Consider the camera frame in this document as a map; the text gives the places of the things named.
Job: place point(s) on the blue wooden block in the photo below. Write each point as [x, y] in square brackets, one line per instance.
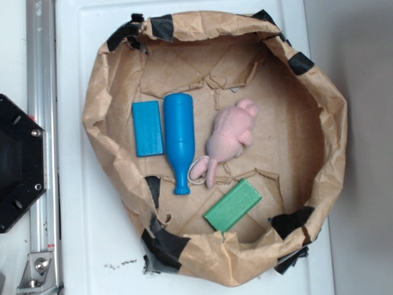
[147, 128]

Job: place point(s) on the green wooden block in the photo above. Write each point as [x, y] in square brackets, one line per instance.
[233, 206]

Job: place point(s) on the brown paper bin with tape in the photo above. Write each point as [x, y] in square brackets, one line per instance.
[296, 162]

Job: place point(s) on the pink plush toy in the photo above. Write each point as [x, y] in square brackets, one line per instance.
[231, 133]

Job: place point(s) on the blue plastic bottle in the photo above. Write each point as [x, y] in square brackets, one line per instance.
[179, 137]

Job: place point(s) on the white tray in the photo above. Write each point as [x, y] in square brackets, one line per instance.
[101, 250]

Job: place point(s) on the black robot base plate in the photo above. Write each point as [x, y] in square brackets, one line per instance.
[22, 163]

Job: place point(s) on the metal corner bracket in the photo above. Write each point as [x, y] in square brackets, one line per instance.
[39, 274]

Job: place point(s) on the aluminium frame rail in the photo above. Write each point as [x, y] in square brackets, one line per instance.
[45, 230]

